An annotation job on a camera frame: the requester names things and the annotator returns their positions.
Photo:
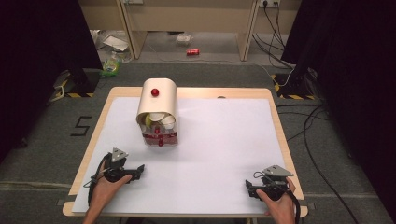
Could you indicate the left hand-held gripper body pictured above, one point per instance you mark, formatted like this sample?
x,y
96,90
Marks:
x,y
115,168

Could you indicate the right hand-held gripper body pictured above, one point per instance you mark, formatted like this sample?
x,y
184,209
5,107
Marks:
x,y
274,186

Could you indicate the cream roll-top storage box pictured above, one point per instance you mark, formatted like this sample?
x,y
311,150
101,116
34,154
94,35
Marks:
x,y
157,99

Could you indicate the person's right hand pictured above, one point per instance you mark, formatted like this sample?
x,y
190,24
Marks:
x,y
280,207

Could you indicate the person's left hand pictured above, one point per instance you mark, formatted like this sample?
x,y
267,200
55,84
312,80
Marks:
x,y
107,189

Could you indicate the yellow-green fruit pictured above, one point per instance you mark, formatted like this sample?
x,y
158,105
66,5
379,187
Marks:
x,y
148,120

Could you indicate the white cup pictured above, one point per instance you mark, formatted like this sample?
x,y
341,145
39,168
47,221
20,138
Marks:
x,y
169,122
157,117

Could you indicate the black stand base striped tape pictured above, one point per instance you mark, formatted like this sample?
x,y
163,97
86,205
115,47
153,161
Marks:
x,y
294,88
82,84

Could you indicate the wooden table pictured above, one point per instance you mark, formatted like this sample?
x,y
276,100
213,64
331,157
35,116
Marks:
x,y
199,92

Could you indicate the green packet on floor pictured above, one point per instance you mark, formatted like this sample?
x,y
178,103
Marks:
x,y
111,66

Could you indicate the red drink can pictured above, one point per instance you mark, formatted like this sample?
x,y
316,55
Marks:
x,y
192,52

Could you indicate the black curtain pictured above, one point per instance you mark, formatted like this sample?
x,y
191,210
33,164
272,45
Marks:
x,y
351,77
40,62

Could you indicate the clear plastic container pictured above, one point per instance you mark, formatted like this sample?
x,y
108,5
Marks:
x,y
183,39

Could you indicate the beige wooden desk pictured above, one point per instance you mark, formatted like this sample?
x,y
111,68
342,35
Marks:
x,y
186,15

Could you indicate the white wall socket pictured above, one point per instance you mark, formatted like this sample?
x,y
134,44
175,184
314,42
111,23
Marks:
x,y
269,2

